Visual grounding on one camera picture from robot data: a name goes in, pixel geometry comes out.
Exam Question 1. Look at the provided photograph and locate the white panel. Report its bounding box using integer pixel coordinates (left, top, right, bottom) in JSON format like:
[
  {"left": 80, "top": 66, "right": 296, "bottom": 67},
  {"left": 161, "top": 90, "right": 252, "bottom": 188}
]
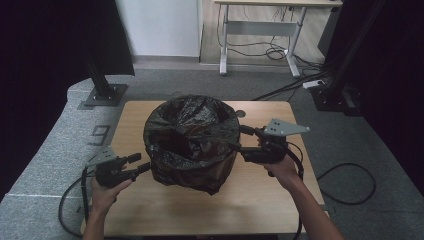
[{"left": 114, "top": 0, "right": 204, "bottom": 58}]

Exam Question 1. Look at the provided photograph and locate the black metal stand with base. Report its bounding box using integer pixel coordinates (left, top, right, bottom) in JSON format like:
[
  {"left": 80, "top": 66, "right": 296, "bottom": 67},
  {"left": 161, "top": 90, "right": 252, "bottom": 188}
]
[
  {"left": 83, "top": 56, "right": 129, "bottom": 108},
  {"left": 309, "top": 0, "right": 388, "bottom": 117}
]

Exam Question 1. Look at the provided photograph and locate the white-legged wooden desk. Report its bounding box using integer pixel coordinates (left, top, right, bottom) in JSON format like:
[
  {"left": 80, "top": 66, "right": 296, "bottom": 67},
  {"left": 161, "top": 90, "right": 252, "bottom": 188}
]
[{"left": 213, "top": 0, "right": 344, "bottom": 78}]

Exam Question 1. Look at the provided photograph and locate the black curtain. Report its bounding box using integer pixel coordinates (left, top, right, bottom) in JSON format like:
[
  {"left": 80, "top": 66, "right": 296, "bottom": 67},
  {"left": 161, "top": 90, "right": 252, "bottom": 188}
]
[
  {"left": 0, "top": 0, "right": 135, "bottom": 203},
  {"left": 318, "top": 0, "right": 424, "bottom": 198}
]

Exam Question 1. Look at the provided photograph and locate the looped black floor cable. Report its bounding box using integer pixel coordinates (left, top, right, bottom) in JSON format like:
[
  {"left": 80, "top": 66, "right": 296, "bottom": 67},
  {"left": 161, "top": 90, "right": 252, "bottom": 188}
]
[{"left": 316, "top": 162, "right": 377, "bottom": 206}]

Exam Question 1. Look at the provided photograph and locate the tangle of black floor cables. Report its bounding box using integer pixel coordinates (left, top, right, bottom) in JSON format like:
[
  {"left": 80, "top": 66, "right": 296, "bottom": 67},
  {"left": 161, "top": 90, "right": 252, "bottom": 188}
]
[{"left": 216, "top": 4, "right": 331, "bottom": 102}]

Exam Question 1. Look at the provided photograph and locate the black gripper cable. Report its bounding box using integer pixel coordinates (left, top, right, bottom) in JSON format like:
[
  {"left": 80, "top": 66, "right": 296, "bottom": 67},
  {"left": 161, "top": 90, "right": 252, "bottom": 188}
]
[
  {"left": 59, "top": 166, "right": 92, "bottom": 239},
  {"left": 284, "top": 141, "right": 306, "bottom": 240}
]

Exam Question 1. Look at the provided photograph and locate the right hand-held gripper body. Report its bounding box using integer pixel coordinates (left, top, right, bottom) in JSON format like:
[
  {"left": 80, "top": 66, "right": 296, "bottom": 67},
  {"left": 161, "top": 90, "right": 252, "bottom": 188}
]
[{"left": 242, "top": 118, "right": 310, "bottom": 165}]

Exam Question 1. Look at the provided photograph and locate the black plastic garbage bag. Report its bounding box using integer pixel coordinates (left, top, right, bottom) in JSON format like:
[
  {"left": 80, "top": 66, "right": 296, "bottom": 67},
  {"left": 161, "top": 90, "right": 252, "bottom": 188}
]
[{"left": 143, "top": 94, "right": 242, "bottom": 197}]

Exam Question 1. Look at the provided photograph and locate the person's left hand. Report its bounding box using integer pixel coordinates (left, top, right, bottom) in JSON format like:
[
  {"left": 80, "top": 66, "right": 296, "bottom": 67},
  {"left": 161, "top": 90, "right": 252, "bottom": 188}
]
[{"left": 90, "top": 175, "right": 134, "bottom": 216}]

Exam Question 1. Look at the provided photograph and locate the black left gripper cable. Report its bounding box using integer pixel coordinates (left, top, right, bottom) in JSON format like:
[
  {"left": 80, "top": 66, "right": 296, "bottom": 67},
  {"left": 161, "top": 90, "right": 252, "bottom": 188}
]
[{"left": 59, "top": 166, "right": 92, "bottom": 239}]

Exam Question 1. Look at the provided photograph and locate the white power strip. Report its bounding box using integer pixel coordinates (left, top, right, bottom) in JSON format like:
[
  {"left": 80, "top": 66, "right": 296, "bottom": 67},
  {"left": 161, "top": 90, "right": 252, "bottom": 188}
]
[{"left": 302, "top": 79, "right": 326, "bottom": 90}]

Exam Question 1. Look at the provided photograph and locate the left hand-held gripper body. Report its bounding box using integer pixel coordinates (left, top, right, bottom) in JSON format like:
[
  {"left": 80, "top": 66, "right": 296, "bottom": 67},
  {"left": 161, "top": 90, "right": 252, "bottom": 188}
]
[{"left": 85, "top": 146, "right": 134, "bottom": 188}]

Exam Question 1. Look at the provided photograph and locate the person's right hand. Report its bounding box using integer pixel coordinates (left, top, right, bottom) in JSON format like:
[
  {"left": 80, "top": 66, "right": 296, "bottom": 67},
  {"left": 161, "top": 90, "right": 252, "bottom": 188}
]
[{"left": 263, "top": 153, "right": 303, "bottom": 192}]

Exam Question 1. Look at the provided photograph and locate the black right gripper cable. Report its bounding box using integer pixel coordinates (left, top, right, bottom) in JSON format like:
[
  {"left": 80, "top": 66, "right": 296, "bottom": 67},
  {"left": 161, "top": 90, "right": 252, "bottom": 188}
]
[{"left": 284, "top": 141, "right": 306, "bottom": 240}]

